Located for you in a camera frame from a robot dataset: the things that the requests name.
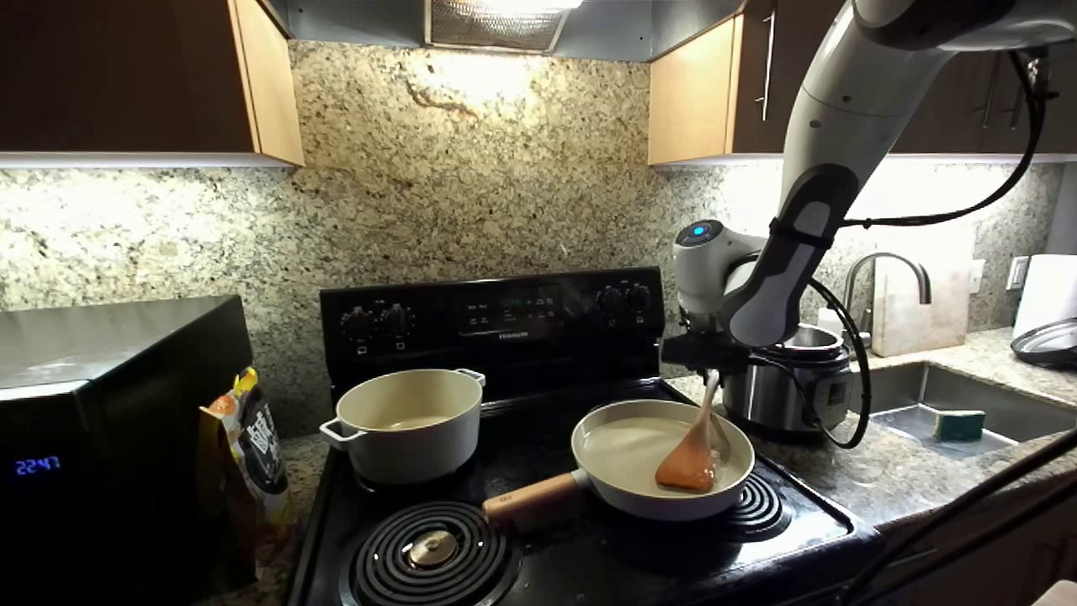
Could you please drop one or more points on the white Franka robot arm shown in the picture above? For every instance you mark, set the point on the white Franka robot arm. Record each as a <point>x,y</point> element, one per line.
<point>854,112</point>

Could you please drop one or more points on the white wall outlet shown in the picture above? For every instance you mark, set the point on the white wall outlet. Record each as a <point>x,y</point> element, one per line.
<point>1017,273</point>

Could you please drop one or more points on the wooden spatula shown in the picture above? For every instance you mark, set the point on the wooden spatula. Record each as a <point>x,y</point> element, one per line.
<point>690,460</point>

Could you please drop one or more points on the black microwave oven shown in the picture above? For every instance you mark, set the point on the black microwave oven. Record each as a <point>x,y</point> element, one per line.
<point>101,449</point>

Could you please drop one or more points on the stainless steel pressure cooker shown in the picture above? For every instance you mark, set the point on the stainless steel pressure cooker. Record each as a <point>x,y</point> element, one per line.
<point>792,390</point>

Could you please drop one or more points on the chrome kitchen faucet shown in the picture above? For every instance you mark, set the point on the chrome kitchen faucet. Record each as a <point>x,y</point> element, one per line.
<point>893,261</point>

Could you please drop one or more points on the kitchen sink basin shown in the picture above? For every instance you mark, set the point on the kitchen sink basin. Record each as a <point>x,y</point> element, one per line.
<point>1011,408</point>

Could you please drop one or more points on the yellow black snack bag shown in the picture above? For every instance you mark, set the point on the yellow black snack bag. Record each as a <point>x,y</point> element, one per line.
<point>256,433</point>

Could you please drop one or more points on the black electric stove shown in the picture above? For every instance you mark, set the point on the black electric stove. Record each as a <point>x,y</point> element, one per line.
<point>508,323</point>

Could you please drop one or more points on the green yellow sponge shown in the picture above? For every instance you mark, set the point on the green yellow sponge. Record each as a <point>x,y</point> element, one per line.
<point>961,424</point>

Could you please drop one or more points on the metal range hood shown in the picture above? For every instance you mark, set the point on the metal range hood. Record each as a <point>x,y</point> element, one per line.
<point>508,21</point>

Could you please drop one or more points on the dark base cabinet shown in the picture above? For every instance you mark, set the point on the dark base cabinet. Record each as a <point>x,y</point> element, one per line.
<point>1011,560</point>

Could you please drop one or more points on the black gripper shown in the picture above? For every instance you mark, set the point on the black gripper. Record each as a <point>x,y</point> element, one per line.
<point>703,350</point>

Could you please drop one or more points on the black flat object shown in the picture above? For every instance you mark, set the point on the black flat object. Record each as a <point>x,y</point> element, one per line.
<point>1048,342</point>

